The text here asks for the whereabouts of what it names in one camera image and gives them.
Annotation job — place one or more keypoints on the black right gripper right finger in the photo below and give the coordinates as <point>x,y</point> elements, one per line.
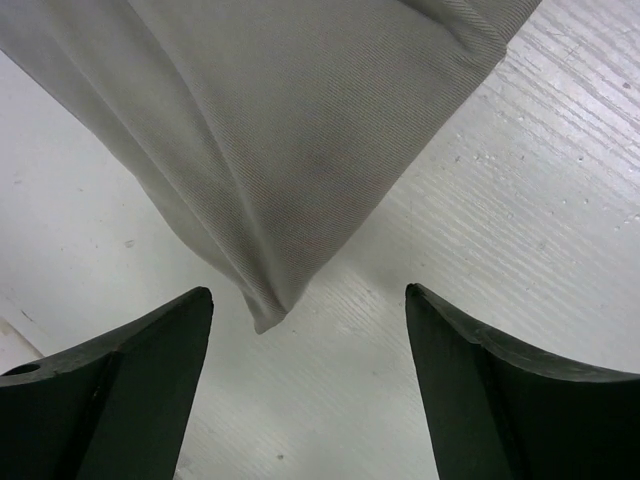
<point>500,408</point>

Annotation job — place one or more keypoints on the grey trousers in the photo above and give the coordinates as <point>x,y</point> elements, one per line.
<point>264,132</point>

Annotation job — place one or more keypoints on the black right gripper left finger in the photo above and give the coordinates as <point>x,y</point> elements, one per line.
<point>114,407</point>

